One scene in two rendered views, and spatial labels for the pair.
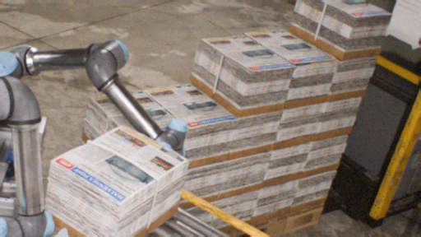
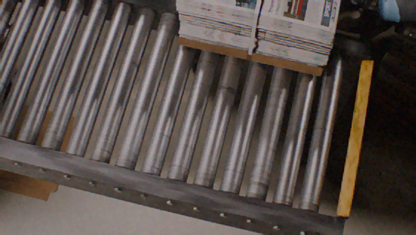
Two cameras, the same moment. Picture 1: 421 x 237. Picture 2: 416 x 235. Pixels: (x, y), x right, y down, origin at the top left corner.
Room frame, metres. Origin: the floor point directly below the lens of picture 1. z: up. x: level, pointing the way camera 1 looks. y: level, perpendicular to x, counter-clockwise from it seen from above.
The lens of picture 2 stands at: (1.35, -0.80, 2.31)
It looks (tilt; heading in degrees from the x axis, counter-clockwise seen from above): 66 degrees down; 69
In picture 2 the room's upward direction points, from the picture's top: 5 degrees clockwise
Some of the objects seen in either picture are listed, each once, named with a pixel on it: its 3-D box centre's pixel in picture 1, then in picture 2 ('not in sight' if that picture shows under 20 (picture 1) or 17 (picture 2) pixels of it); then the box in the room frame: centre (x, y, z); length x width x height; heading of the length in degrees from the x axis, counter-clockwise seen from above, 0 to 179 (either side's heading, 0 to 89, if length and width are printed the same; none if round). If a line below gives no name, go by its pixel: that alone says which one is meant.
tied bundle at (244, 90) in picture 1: (240, 75); not in sight; (2.89, -0.37, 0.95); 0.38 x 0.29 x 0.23; 39
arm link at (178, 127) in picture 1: (174, 135); not in sight; (2.23, -0.10, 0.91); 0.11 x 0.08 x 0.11; 163
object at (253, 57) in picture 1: (247, 53); not in sight; (2.88, -0.38, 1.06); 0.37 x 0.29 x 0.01; 39
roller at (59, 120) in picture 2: not in sight; (76, 73); (1.29, 0.05, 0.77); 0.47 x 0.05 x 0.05; 60
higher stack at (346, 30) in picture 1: (309, 113); not in sight; (3.26, -0.83, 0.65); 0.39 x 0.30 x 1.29; 39
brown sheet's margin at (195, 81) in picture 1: (236, 91); not in sight; (2.88, -0.37, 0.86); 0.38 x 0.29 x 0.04; 39
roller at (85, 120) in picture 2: not in sight; (99, 78); (1.34, 0.02, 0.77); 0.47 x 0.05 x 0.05; 60
